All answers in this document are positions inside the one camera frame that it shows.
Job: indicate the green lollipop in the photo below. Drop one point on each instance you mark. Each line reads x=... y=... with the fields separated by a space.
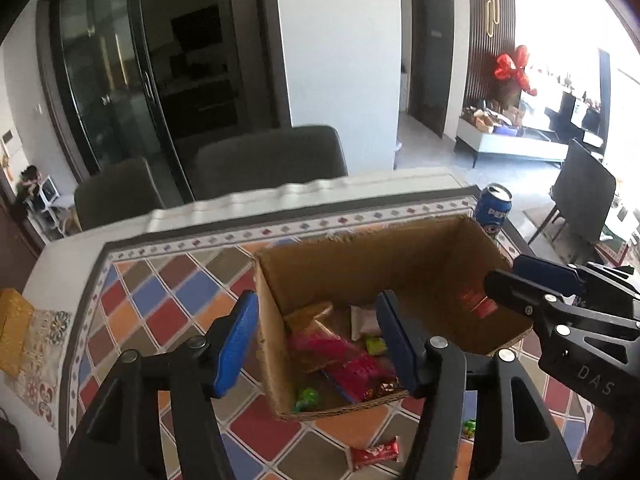
x=469 y=428
x=307 y=400

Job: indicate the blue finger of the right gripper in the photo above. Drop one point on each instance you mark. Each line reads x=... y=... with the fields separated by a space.
x=521 y=296
x=562 y=279

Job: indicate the red bow decoration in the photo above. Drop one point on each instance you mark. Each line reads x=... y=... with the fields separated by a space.
x=514 y=67

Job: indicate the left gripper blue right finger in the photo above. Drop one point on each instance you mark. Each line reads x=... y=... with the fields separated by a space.
x=405 y=349

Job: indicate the small green candy packet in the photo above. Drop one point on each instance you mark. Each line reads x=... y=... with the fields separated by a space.
x=376 y=346

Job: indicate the colourful small candy pack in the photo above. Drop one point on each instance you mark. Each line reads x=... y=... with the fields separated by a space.
x=380 y=386

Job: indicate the pink snack bag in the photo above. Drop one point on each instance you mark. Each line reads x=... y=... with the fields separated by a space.
x=347 y=366

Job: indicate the grey dining chair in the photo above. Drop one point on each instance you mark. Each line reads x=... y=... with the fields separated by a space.
x=268 y=159
x=119 y=192

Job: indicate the beige red snack bag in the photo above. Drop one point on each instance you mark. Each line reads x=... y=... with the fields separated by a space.
x=322 y=318

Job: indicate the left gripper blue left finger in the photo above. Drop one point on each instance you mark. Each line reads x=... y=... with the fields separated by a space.
x=232 y=337

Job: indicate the yellow green snack bag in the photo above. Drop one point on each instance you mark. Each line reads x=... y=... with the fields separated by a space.
x=363 y=323

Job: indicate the grey dining chair left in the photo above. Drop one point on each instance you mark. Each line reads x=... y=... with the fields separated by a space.
x=119 y=192

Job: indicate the grey dining chair right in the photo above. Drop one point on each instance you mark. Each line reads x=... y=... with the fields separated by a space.
x=268 y=159

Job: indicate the white low cabinet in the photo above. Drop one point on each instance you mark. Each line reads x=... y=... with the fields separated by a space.
x=532 y=146

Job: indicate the colourful checkered table mat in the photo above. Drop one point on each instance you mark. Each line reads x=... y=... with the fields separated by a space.
x=153 y=291

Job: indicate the yellow woven box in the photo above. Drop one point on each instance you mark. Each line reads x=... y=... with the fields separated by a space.
x=15 y=316

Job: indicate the small red candy wrapper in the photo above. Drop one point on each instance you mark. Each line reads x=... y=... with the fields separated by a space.
x=386 y=451

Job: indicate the brown cardboard box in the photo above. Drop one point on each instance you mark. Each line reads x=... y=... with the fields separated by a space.
x=436 y=267

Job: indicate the blue pepsi can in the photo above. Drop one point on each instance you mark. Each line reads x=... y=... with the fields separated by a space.
x=492 y=208

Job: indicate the dark side chair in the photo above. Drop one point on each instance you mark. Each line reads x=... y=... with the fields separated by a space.
x=582 y=195

